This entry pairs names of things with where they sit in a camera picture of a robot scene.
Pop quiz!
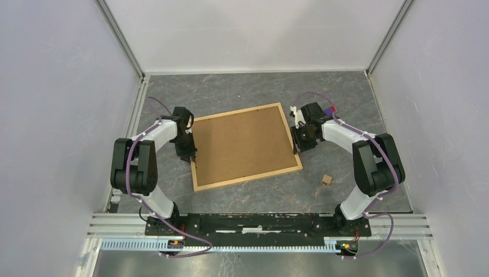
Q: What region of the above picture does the wooden picture frame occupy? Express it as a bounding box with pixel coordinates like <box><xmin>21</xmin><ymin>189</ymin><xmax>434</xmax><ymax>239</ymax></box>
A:
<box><xmin>190</xmin><ymin>102</ymin><xmax>304</xmax><ymax>192</ymax></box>

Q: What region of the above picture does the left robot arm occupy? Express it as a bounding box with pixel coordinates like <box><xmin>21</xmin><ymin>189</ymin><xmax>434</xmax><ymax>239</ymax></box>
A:
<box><xmin>110</xmin><ymin>107</ymin><xmax>197</xmax><ymax>235</ymax></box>

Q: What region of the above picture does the purple and red block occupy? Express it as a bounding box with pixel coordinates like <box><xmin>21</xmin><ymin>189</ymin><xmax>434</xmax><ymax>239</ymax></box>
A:
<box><xmin>324</xmin><ymin>106</ymin><xmax>336</xmax><ymax>117</ymax></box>

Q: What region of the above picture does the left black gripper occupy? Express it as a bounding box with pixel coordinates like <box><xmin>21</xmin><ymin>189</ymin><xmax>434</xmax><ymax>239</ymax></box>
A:
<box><xmin>172</xmin><ymin>132</ymin><xmax>198</xmax><ymax>164</ymax></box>

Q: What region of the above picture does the purple cable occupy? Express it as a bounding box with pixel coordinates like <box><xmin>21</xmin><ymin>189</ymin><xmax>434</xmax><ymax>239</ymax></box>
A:
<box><xmin>125</xmin><ymin>96</ymin><xmax>214</xmax><ymax>259</ymax></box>
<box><xmin>293</xmin><ymin>91</ymin><xmax>400</xmax><ymax>260</ymax></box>

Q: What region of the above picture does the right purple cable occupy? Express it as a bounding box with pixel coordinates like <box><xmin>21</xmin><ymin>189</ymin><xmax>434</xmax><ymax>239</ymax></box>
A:
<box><xmin>293</xmin><ymin>91</ymin><xmax>400</xmax><ymax>260</ymax></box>

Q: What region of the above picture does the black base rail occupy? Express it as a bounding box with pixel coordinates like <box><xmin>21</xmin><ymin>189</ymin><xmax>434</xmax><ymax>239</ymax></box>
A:
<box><xmin>144</xmin><ymin>213</ymin><xmax>372</xmax><ymax>249</ymax></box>

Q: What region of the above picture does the small brown cube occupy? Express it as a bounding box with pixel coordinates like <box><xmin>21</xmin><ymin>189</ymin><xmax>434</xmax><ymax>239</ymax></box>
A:
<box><xmin>321</xmin><ymin>174</ymin><xmax>332</xmax><ymax>186</ymax></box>

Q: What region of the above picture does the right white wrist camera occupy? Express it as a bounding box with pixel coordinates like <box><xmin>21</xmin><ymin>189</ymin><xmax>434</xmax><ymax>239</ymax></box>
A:
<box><xmin>289</xmin><ymin>106</ymin><xmax>306</xmax><ymax>129</ymax></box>

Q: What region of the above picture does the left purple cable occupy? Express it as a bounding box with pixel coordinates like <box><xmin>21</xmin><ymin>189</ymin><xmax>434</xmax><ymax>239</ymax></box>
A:
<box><xmin>125</xmin><ymin>96</ymin><xmax>214</xmax><ymax>259</ymax></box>

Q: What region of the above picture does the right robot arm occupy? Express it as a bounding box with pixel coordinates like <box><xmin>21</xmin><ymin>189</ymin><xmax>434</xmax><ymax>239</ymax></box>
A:
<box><xmin>290</xmin><ymin>102</ymin><xmax>405</xmax><ymax>235</ymax></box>

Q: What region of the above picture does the brown backing board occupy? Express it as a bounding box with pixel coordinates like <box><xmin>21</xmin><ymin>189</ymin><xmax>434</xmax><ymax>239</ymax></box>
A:
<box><xmin>192</xmin><ymin>106</ymin><xmax>299</xmax><ymax>187</ymax></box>

